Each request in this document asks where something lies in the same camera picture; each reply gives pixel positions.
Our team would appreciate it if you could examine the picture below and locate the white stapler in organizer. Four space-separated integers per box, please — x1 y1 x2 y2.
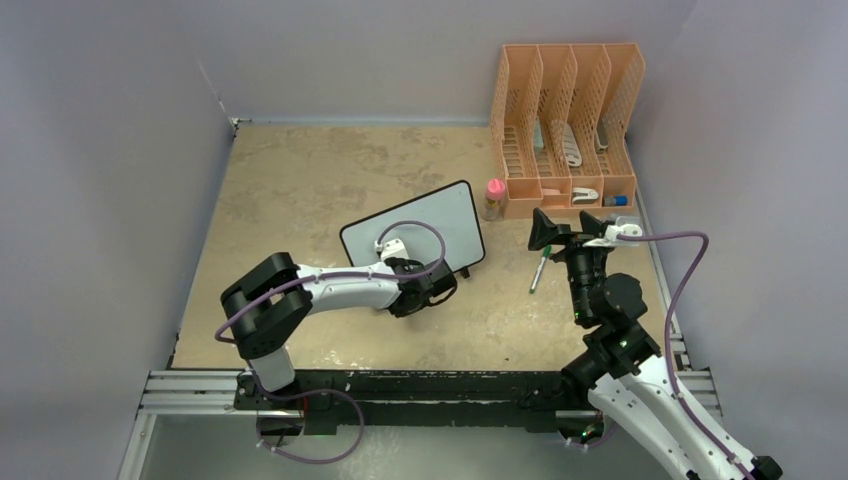
571 187 600 205

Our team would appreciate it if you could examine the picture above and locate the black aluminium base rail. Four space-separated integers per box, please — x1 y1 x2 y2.
137 367 722 439

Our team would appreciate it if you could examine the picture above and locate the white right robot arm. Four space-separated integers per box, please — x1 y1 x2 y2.
528 208 783 479

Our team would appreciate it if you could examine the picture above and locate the white whiteboard black frame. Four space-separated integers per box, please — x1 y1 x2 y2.
339 180 486 279

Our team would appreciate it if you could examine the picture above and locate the clear small plastic jar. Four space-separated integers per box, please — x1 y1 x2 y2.
605 214 642 229

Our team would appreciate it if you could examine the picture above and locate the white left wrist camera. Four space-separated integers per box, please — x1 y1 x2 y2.
375 238 409 261

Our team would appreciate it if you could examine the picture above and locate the pink cartoon bottle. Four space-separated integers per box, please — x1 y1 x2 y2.
482 178 506 221

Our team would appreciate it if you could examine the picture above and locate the grey tool in organizer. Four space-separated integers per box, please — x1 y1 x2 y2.
594 120 609 153

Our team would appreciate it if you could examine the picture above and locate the peach plastic file organizer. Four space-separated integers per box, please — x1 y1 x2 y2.
489 43 646 219

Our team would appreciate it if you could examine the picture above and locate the white long tool in organizer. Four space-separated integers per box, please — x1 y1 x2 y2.
562 124 583 168

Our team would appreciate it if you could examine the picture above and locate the white green whiteboard marker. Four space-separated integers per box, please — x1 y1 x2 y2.
528 245 552 294

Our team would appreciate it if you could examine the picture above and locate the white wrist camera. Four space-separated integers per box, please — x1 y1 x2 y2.
375 238 409 261
583 223 644 248

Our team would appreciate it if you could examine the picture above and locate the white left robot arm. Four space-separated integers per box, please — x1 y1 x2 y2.
216 252 458 409

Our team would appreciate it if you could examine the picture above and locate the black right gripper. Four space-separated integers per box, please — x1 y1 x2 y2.
526 209 612 322

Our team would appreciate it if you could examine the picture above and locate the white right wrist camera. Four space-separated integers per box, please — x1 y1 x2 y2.
583 223 644 248

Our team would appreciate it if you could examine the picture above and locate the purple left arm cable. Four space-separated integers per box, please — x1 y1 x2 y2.
213 220 448 344

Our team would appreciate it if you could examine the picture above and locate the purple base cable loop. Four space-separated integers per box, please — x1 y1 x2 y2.
254 387 366 466

